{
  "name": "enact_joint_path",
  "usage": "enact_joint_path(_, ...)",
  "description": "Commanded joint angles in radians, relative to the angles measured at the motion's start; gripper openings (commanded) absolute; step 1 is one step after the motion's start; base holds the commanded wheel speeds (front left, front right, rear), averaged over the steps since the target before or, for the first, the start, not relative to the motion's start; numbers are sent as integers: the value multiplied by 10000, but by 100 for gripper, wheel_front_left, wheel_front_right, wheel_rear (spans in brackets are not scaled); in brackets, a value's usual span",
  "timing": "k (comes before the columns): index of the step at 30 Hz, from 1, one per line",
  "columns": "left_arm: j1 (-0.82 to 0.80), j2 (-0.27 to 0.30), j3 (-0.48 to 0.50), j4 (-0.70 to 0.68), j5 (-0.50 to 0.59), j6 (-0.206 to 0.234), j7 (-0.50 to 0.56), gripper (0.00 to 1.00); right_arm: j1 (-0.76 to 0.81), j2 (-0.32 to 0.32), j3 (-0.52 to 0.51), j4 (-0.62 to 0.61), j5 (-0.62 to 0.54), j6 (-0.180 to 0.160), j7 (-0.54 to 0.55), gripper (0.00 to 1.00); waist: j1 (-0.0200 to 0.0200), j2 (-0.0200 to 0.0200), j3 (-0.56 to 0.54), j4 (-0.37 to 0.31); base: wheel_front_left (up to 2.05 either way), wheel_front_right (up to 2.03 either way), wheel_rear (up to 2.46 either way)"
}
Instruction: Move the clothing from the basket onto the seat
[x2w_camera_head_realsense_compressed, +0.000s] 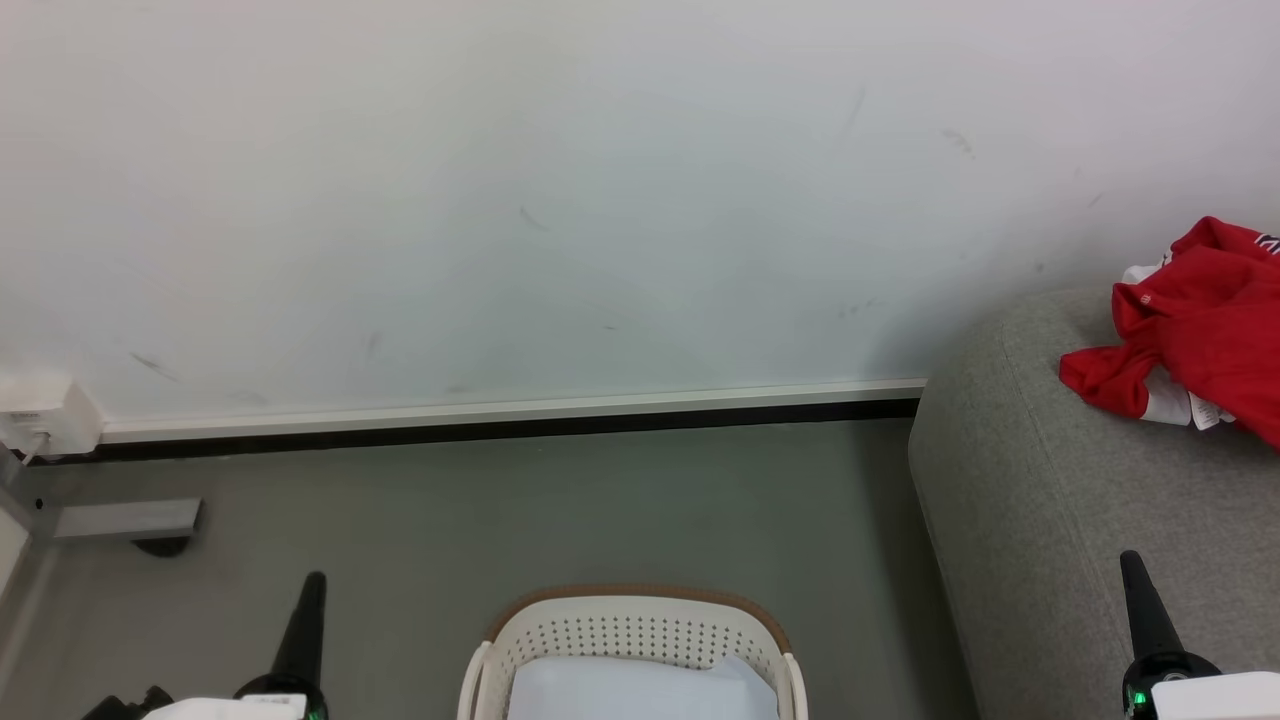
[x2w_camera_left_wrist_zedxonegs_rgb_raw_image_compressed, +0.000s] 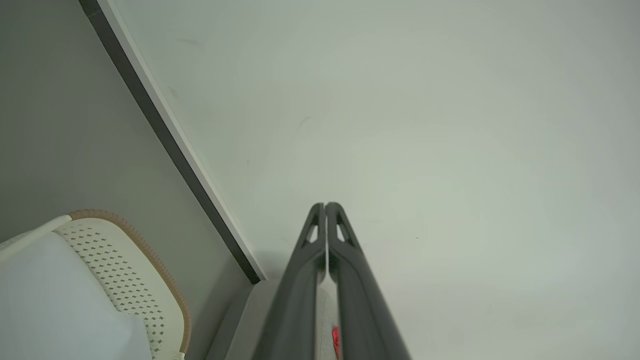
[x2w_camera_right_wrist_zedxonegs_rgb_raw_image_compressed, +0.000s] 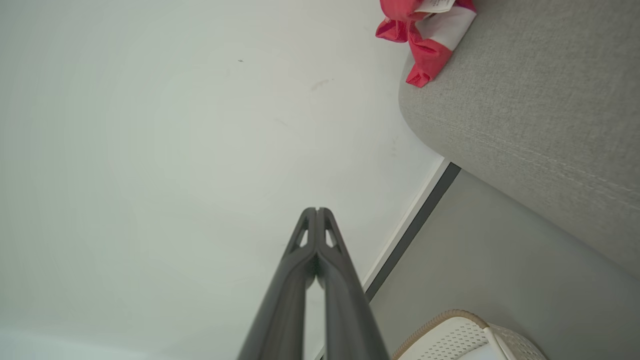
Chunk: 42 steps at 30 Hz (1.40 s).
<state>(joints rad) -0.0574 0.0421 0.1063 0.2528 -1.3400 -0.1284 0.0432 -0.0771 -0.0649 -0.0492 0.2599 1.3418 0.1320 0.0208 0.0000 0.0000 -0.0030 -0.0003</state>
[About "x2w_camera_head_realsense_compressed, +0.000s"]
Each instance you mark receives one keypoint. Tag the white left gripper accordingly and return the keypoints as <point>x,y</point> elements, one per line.
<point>275,698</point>

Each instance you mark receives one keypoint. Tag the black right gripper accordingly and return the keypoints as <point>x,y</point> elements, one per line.
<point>1200,695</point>

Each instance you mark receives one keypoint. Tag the red and white garment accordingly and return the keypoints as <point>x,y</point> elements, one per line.
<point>1215,320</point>

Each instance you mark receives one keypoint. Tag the white laundry basket brown rim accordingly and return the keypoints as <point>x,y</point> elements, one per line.
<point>630,630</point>

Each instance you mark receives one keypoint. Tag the grey fabric sofa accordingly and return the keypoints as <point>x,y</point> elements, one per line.
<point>1080,520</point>

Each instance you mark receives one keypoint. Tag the white and black baseboard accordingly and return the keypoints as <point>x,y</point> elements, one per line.
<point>500,420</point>

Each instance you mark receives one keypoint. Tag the pale blue garment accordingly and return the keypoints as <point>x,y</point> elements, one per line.
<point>640,690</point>

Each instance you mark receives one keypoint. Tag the black round bracket foot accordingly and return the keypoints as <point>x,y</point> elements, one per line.
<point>162,546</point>

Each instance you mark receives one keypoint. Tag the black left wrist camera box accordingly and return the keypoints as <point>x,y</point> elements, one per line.
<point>125,705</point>

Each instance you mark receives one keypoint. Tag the grey metal floor bracket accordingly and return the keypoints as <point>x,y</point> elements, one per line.
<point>125,519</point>

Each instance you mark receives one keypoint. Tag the white wall socket box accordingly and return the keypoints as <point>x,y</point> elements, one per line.
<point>50,410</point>

